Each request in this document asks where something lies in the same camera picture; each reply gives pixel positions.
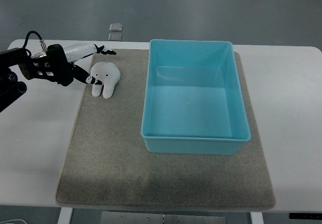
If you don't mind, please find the blue plastic box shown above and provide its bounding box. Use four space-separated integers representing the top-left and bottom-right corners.
141 39 251 155

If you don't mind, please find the black table control panel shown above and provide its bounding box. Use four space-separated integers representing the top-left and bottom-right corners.
289 213 322 220

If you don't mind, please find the white table leg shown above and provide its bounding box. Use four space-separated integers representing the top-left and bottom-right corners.
57 207 73 224
250 212 264 224

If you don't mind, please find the white left table leg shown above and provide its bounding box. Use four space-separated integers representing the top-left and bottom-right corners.
57 207 73 224

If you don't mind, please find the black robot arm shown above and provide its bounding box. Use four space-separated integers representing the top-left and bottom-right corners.
1 31 66 111

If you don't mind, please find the lower metal floor plate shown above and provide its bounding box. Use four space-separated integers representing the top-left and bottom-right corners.
108 33 122 41

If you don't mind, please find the metal table crossbar plate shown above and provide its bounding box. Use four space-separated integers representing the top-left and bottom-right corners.
100 211 227 224

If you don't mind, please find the white cable on floor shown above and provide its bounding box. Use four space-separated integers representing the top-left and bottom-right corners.
0 218 26 224

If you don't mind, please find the upper metal floor plate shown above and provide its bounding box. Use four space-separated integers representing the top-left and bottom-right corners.
109 23 123 32

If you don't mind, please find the grey felt mat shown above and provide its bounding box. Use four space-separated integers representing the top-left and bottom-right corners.
55 49 276 210

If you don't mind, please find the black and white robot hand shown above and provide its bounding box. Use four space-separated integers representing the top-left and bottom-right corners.
46 43 117 86

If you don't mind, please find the metal floor plate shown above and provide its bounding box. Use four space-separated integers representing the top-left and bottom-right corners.
108 33 122 41
109 23 123 32

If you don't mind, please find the white tooth plush toy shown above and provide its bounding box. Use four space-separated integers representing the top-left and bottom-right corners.
91 62 121 99

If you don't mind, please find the white right table leg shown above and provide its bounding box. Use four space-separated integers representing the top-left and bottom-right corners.
250 212 264 224

